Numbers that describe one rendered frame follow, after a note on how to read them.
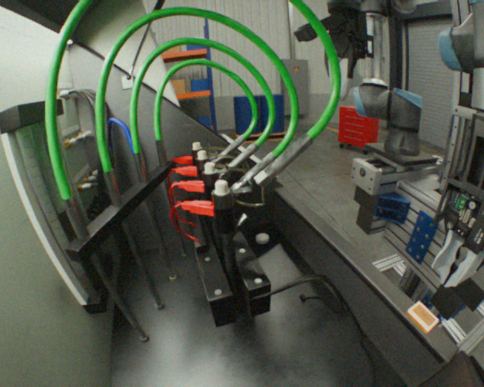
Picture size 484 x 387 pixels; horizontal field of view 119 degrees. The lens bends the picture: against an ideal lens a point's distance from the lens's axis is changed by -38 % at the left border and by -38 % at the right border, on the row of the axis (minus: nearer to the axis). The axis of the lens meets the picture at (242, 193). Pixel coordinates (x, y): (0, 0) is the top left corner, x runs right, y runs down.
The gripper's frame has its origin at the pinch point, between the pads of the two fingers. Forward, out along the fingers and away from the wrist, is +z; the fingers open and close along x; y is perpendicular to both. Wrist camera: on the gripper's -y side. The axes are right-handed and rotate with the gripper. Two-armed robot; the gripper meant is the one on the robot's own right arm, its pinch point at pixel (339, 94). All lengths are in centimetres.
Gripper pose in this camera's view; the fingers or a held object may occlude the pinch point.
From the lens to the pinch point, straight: 51.4
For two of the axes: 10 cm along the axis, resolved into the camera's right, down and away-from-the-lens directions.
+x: -3.1, -4.1, 8.6
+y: 9.5, -1.9, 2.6
